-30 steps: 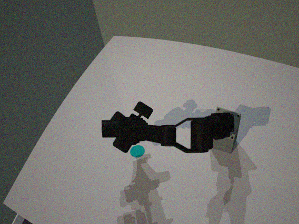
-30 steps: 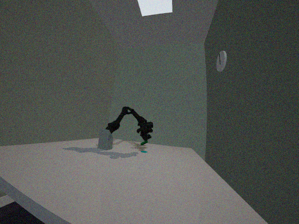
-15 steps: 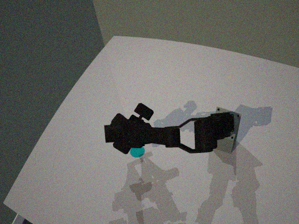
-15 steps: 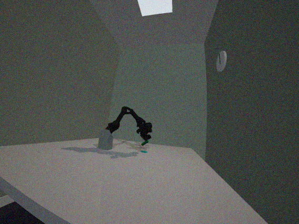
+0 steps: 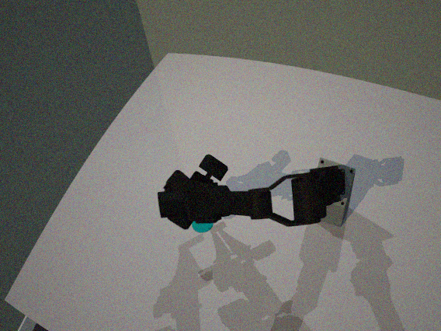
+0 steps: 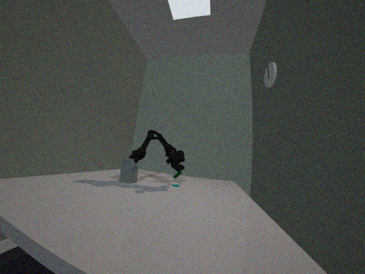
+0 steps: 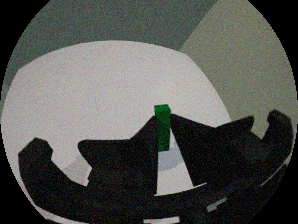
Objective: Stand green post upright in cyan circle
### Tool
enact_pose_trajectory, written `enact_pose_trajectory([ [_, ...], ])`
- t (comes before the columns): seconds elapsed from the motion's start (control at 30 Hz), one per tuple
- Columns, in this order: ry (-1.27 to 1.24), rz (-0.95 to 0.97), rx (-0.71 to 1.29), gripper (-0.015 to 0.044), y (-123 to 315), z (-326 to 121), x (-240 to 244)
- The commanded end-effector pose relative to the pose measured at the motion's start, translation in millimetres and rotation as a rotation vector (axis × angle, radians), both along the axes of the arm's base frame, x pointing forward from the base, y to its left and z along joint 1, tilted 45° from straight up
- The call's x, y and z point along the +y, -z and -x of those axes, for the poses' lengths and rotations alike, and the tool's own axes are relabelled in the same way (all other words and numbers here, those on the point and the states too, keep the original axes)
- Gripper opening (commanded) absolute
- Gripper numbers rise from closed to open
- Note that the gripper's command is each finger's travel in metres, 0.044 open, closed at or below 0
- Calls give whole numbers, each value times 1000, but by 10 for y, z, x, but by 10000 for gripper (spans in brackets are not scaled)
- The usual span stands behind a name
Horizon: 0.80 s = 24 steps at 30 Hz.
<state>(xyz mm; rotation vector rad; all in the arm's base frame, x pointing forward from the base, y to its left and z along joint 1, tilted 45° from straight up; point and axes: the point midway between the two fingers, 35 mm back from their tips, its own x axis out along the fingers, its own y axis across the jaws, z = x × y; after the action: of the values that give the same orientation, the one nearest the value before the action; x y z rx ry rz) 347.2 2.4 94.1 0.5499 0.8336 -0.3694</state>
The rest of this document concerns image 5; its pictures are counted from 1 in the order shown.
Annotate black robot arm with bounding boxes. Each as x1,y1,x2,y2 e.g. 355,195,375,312
158,166,346,227

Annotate teal circle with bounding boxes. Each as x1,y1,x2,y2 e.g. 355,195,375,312
192,221,213,233

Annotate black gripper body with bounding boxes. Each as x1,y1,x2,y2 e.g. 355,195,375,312
167,155,228,229

